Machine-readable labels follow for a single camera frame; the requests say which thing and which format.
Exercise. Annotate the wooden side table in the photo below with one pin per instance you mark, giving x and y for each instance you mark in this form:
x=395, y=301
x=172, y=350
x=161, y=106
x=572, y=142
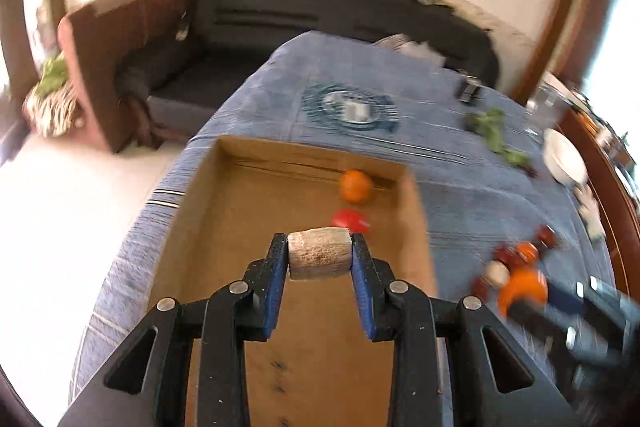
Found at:
x=607, y=187

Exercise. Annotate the black binder clip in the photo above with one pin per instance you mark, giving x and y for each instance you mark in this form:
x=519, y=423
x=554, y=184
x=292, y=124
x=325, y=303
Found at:
x=468, y=90

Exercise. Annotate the brown armchair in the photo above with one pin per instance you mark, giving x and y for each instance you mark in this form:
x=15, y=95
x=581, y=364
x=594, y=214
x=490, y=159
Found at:
x=115, y=57

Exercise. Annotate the white bowl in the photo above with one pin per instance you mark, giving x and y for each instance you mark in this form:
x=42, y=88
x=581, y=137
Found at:
x=565, y=157

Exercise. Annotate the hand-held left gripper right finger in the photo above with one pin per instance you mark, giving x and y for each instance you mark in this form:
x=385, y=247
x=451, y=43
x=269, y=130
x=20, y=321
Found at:
x=361, y=287

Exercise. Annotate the white lumpy objects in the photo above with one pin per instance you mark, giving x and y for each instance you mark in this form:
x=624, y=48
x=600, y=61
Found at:
x=590, y=212

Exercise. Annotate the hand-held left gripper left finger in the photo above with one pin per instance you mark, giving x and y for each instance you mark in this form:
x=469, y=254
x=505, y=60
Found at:
x=280, y=287

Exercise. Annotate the wooden door frame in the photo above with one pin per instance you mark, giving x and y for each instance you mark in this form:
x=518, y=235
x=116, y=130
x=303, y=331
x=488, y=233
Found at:
x=565, y=7

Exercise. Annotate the red cherry tomato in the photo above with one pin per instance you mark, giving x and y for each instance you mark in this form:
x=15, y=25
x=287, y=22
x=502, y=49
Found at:
x=348, y=219

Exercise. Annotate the shallow cardboard box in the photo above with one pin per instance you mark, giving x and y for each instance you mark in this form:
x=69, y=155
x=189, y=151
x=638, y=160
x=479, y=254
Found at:
x=225, y=217

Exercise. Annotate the striped patterned throw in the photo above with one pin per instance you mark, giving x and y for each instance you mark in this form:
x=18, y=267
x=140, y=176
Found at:
x=52, y=109

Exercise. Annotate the blue checked blanket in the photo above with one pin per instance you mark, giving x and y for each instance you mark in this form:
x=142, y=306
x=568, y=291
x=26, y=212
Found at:
x=475, y=167

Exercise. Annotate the glass jar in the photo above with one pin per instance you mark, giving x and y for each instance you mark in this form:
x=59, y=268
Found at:
x=542, y=104

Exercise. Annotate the green leafy sprig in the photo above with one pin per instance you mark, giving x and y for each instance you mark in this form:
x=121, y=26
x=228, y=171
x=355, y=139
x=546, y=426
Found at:
x=492, y=129

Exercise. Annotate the green cloth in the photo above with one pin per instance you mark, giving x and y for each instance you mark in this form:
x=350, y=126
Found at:
x=55, y=74

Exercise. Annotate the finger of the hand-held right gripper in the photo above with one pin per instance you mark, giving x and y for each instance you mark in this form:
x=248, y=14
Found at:
x=535, y=322
x=567, y=299

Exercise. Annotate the black leather sofa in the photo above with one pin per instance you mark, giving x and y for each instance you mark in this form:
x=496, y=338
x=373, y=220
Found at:
x=280, y=22

